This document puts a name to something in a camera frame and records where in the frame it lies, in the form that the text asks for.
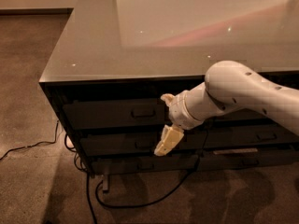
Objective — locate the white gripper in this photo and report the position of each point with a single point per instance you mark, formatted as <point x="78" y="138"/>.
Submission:
<point x="177" y="111"/>

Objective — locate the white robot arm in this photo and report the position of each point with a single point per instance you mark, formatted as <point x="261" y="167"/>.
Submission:
<point x="229" y="86"/>

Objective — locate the grey drawer cabinet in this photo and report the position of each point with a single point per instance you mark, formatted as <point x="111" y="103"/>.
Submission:
<point x="142" y="49"/>

